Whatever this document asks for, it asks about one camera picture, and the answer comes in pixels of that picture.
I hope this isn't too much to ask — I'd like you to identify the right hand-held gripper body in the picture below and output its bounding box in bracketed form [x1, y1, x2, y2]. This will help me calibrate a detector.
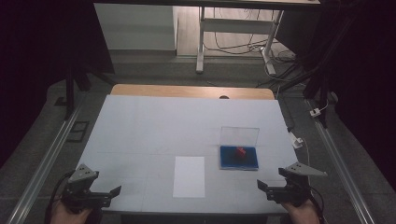
[266, 161, 329, 208]

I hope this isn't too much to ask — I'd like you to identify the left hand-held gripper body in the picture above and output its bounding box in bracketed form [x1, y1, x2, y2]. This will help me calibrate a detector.
[61, 163, 112, 215]

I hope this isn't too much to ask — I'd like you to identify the blue ink pad box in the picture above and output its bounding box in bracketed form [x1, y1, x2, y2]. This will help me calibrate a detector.
[219, 125, 261, 172]

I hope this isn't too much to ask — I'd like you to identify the person's right hand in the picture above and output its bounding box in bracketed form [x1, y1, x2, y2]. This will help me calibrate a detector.
[281, 199, 321, 224]

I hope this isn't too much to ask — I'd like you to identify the person's left hand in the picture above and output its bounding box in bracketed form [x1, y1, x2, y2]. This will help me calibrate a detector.
[49, 201, 95, 224]

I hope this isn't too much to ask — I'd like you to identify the white power adapter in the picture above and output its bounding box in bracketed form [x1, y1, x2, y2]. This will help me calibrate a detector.
[289, 131, 304, 150]

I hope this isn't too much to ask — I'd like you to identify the black floor socket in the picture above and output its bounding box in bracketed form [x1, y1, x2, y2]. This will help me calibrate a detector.
[66, 120, 91, 144]

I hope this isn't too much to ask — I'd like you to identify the white paper sheet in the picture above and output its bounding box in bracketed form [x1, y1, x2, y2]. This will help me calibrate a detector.
[172, 156, 206, 199]

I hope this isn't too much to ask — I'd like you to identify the white plug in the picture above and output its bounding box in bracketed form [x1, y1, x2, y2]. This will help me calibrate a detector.
[309, 102, 331, 119]

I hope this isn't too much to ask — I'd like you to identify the black metal stand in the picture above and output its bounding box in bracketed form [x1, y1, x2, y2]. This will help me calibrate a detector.
[256, 0, 362, 129]
[64, 60, 118, 121]

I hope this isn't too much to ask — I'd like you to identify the wooden table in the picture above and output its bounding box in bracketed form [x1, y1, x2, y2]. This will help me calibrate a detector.
[110, 83, 276, 101]

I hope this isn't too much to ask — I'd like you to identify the black curtain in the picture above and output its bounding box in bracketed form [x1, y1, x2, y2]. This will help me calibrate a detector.
[0, 0, 115, 169]

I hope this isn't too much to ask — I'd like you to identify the grey cabinet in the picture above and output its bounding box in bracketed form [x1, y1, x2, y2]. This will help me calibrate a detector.
[93, 3, 177, 51]

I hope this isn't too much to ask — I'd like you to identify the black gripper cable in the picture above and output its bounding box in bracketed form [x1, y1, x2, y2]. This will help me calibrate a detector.
[44, 169, 77, 224]
[307, 186, 327, 224]

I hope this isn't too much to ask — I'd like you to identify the aluminium rail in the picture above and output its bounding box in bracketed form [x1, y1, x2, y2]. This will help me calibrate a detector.
[305, 98, 378, 224]
[5, 101, 86, 224]

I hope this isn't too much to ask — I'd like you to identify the tangle of black floor cables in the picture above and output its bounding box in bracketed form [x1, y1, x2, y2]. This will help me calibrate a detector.
[204, 8, 297, 64]

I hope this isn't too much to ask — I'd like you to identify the white desk frame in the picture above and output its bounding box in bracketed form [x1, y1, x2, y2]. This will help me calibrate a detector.
[195, 6, 285, 76]

